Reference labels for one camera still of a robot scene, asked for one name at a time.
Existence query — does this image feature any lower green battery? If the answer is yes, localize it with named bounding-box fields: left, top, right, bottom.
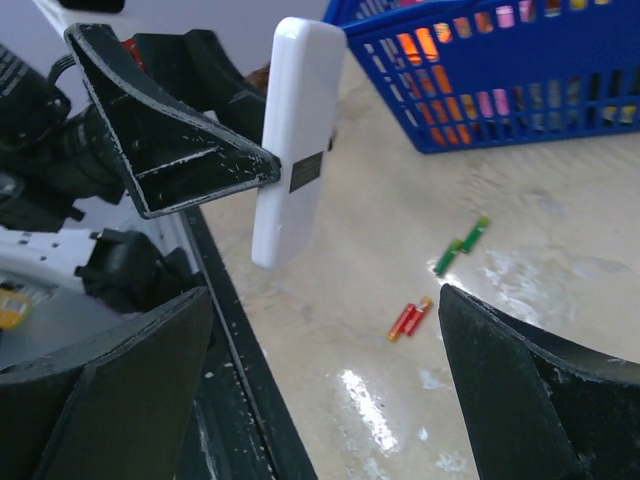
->
left=433, top=238, right=463, bottom=277

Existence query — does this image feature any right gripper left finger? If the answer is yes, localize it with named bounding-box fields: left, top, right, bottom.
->
left=1, top=287, right=213, bottom=479

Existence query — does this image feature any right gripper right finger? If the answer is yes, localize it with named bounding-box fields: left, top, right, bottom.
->
left=438, top=284, right=639, bottom=479

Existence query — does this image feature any orange battery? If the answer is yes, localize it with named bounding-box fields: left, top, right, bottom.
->
left=403, top=297, right=434, bottom=336
left=387, top=303, right=416, bottom=342

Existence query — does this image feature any blue plastic shopping basket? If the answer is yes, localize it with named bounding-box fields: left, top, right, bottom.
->
left=324, top=1, right=639, bottom=153

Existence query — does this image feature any upper green battery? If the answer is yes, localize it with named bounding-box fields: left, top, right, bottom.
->
left=460, top=216, right=490, bottom=253

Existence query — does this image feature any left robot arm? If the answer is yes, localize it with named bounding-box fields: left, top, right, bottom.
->
left=1, top=24, right=282, bottom=313

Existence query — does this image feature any white red remote control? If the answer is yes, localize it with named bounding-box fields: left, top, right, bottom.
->
left=251, top=17, right=346, bottom=269

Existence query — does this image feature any green battery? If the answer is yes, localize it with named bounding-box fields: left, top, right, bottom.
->
left=433, top=238, right=463, bottom=277
left=460, top=216, right=490, bottom=253

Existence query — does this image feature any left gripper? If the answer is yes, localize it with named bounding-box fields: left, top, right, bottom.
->
left=1, top=23, right=281, bottom=233

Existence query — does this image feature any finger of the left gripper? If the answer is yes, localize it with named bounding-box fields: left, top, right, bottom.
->
left=129, top=29, right=266, bottom=144

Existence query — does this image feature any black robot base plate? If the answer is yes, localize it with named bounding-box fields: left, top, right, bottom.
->
left=177, top=207, right=317, bottom=479

